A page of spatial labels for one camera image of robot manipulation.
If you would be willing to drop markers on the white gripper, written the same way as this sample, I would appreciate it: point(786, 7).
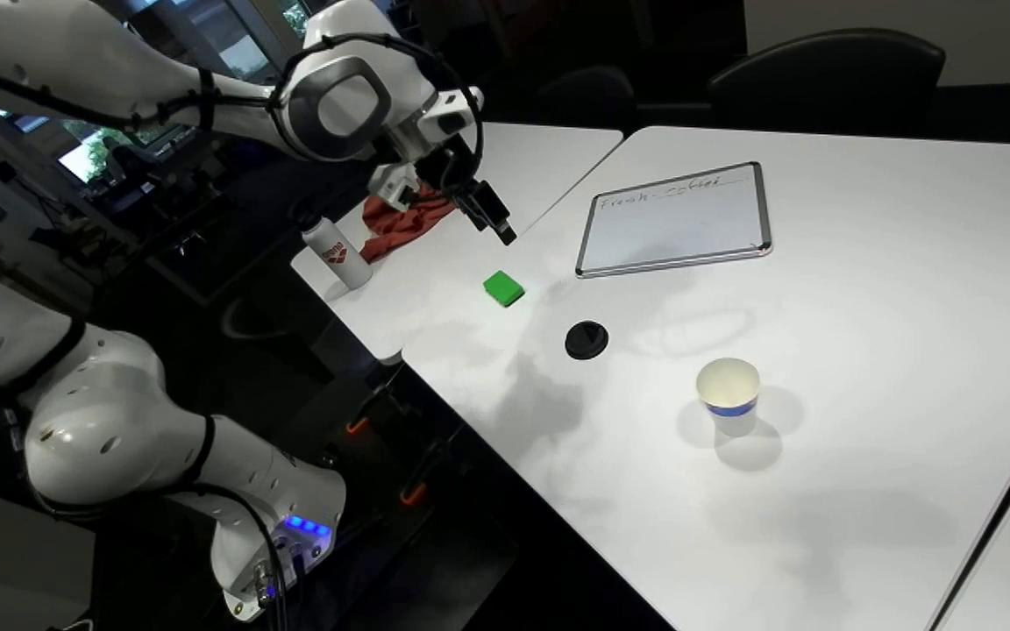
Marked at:
point(404, 183)

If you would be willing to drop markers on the red cloth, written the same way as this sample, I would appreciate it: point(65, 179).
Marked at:
point(395, 233)

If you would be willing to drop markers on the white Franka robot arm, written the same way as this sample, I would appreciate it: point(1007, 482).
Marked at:
point(94, 432)

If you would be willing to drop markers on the black round cup lid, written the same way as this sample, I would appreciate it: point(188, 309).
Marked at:
point(588, 338)

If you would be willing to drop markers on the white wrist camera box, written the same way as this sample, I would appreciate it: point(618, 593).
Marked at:
point(447, 113)

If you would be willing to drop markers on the large black office chair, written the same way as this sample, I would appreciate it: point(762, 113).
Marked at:
point(824, 76)

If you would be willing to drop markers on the small black office chair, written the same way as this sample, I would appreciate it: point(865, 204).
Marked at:
point(588, 96)

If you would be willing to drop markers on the lit monitor screen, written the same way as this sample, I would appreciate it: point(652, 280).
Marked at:
point(86, 158)

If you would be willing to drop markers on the orange table clamp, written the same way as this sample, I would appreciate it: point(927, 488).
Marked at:
point(357, 425)
point(411, 497)

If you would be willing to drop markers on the green block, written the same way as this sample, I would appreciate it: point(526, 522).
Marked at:
point(506, 289)

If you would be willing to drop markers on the blue and white coffee cup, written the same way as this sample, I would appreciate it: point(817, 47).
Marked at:
point(730, 393)

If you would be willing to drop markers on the small framed whiteboard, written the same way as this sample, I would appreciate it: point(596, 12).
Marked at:
point(673, 219)

